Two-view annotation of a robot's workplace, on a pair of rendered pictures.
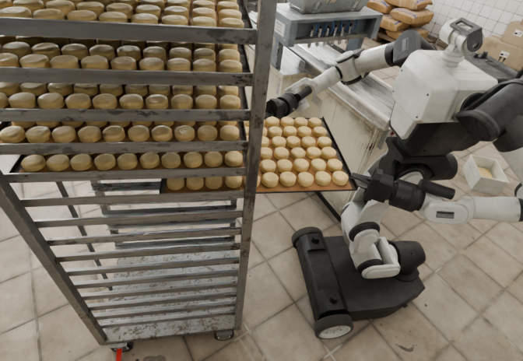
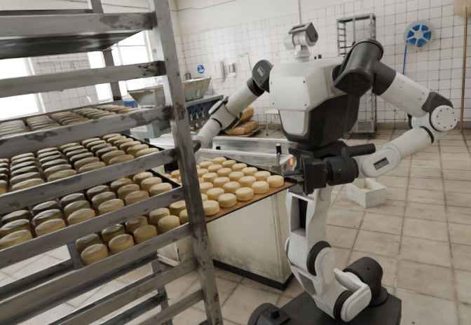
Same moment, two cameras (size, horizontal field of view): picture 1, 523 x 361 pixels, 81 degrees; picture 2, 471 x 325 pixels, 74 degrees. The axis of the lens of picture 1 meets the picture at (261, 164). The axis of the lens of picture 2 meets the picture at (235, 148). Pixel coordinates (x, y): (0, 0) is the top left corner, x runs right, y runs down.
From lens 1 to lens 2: 0.35 m
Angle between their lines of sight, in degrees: 32
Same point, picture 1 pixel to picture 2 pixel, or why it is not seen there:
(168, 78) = (64, 80)
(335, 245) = (296, 309)
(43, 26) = not seen: outside the picture
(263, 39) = (160, 12)
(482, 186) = (371, 199)
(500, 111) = (362, 61)
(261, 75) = (169, 53)
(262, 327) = not seen: outside the picture
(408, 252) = (364, 269)
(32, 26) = not seen: outside the picture
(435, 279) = (400, 293)
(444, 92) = (315, 73)
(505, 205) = (414, 134)
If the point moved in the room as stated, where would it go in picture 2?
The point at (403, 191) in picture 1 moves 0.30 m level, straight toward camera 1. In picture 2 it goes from (336, 162) to (356, 209)
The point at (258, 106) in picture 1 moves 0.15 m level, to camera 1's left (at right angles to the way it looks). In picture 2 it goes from (176, 91) to (95, 104)
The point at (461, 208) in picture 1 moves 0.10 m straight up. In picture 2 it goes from (387, 150) to (387, 116)
